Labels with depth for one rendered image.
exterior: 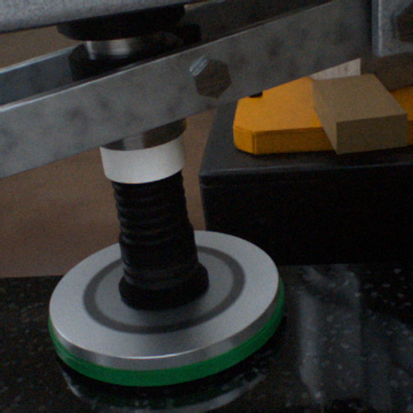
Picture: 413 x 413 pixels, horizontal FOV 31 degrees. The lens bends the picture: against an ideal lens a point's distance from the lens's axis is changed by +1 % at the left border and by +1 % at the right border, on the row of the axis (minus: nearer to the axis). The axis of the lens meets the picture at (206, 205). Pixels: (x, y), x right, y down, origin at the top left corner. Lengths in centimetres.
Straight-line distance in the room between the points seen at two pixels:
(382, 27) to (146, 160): 21
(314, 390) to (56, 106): 29
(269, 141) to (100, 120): 66
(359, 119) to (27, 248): 179
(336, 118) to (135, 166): 52
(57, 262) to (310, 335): 192
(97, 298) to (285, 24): 30
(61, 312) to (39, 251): 195
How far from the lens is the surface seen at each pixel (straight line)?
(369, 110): 109
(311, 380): 62
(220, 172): 115
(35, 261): 257
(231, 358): 62
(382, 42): 58
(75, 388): 65
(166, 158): 61
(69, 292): 71
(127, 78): 55
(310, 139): 118
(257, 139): 118
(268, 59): 57
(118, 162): 61
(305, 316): 69
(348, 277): 74
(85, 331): 65
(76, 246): 261
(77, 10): 49
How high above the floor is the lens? 120
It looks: 26 degrees down
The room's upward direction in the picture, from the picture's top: 7 degrees counter-clockwise
